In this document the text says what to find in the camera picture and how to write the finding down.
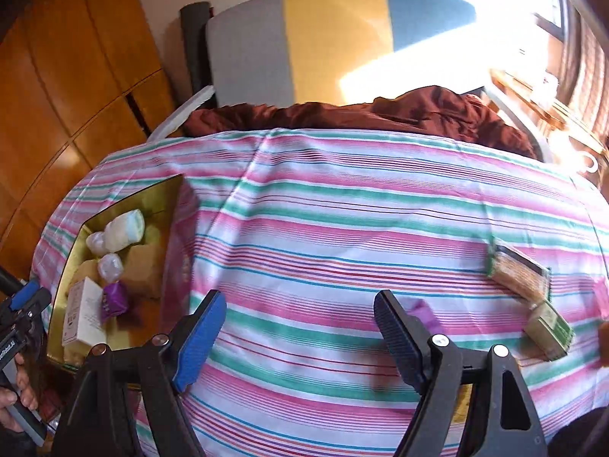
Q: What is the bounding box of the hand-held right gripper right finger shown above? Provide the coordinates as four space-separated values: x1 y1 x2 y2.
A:
373 289 548 457

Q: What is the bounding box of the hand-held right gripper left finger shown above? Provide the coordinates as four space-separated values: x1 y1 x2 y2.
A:
51 289 228 457

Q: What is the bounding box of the maroon and gold box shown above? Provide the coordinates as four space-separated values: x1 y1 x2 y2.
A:
45 174 201 378

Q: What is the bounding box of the large yellow sponge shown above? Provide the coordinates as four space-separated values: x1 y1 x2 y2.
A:
121 243 165 300

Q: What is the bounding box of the orange sponge piece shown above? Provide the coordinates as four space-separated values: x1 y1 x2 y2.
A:
597 319 609 367

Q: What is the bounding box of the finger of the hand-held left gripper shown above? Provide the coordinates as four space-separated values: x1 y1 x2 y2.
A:
0 280 52 329
0 267 22 296

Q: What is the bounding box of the purple packet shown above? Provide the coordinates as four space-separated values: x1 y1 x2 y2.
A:
100 281 130 317

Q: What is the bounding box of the white cardboard box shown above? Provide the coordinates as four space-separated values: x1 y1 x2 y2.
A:
62 278 108 348

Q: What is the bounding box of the brown window curtain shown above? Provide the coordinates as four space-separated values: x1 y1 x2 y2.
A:
566 10 609 146

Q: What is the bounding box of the beige sock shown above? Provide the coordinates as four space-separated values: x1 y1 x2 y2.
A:
102 209 146 253

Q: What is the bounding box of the person's left hand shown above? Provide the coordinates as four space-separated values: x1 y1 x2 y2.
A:
0 351 40 434

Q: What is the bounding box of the yellow and dark scourer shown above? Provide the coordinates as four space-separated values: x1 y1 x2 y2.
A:
452 383 474 424

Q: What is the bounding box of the maroon cloth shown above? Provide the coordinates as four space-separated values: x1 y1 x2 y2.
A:
183 85 538 160

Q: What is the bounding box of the wooden side table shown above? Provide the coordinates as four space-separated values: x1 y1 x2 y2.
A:
490 69 609 153

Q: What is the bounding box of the white bubble wrap bundle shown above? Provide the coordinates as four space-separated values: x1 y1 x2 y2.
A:
97 253 125 283

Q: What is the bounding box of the wooden wardrobe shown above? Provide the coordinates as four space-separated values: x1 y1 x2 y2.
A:
0 0 179 272

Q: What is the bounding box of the small yellow sponge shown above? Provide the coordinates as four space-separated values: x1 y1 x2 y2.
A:
71 259 103 291

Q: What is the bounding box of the black chair post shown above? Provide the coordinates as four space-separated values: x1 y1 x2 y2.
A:
180 1 217 105

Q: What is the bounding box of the striped pink green cloth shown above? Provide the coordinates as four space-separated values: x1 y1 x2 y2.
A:
29 128 609 457

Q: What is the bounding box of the green cardboard box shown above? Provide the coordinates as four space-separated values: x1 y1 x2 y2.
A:
523 300 576 361

